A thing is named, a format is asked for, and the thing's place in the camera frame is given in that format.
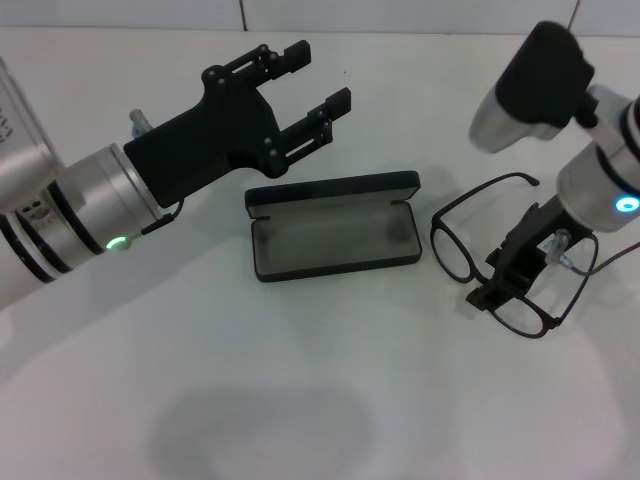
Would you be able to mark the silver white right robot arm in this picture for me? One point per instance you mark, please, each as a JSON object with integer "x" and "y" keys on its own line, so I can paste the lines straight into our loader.
{"x": 605, "y": 180}

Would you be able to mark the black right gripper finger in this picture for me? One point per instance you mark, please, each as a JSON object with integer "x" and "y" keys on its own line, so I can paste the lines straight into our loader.
{"x": 490, "y": 299}

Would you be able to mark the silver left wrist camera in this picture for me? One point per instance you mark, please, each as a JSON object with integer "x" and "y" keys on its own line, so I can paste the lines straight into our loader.
{"x": 20, "y": 125}

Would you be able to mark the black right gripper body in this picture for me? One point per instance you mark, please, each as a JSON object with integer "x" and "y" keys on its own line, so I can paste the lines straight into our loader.
{"x": 525, "y": 255}

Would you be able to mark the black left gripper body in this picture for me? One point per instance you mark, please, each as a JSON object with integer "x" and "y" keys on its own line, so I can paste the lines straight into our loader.
{"x": 200, "y": 145}

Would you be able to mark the black glasses case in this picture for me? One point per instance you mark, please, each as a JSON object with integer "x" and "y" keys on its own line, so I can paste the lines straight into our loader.
{"x": 330, "y": 245}

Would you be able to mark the black framed glasses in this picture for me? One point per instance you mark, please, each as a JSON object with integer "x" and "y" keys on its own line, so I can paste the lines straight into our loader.
{"x": 549, "y": 327}

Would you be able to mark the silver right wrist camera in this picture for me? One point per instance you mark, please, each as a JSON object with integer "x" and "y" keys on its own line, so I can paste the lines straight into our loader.
{"x": 535, "y": 85}

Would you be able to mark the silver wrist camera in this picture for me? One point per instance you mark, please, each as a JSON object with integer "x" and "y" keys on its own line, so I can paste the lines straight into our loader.
{"x": 20, "y": 125}
{"x": 535, "y": 85}

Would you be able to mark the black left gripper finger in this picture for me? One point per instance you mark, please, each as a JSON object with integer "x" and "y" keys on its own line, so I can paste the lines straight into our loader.
{"x": 295, "y": 55}
{"x": 337, "y": 102}

